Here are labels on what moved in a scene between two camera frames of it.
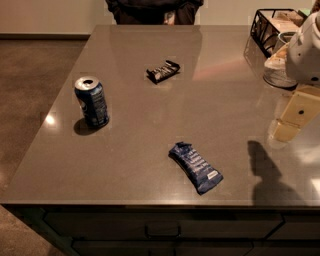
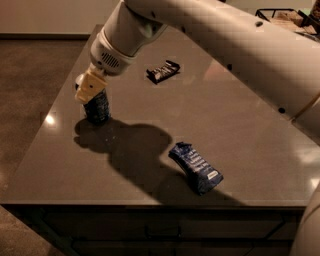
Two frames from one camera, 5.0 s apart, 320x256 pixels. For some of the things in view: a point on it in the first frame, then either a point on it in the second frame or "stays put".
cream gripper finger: (302, 108) -> (108, 60)
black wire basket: (269, 23) stays put
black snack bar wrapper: (163, 72) stays put
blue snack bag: (200, 172) stays put
